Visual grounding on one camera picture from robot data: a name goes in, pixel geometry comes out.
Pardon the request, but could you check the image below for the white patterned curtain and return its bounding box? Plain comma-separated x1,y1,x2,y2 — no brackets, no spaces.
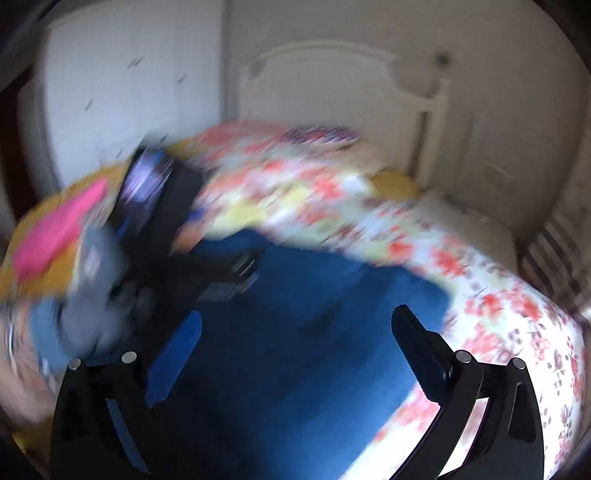
28,14,227,185

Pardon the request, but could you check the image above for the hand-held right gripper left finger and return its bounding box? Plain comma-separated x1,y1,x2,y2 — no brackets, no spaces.
50,311,204,480

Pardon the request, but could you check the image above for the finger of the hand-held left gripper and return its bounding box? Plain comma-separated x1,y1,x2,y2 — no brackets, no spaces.
194,249,260,303

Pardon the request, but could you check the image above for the floral bed sheet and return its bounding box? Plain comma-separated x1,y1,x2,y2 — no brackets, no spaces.
171,122,585,480

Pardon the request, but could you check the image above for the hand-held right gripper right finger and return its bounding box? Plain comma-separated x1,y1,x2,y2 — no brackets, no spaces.
390,305,546,480

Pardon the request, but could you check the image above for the yellow pillow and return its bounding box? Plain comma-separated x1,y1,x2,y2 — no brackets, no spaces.
372,171,421,199

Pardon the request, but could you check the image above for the blue garment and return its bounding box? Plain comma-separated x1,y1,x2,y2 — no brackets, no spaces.
148,228,451,480

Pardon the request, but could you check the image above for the blue red patterned pillow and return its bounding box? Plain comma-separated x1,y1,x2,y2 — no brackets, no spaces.
281,126,363,146

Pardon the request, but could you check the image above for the white headboard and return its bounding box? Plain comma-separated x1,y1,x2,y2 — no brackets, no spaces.
238,41,451,185

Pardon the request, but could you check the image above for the pink cloth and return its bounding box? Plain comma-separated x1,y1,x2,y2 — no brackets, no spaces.
11,178,109,282

